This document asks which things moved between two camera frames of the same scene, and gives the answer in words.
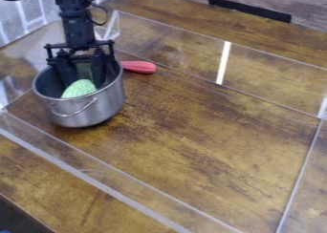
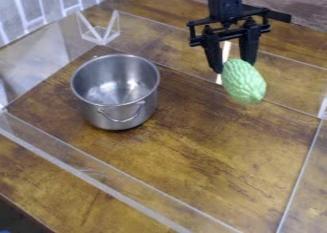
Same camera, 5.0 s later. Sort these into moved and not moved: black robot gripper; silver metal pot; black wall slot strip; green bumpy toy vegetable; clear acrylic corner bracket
Moved: green bumpy toy vegetable; silver metal pot; black robot gripper
Not moved: black wall slot strip; clear acrylic corner bracket
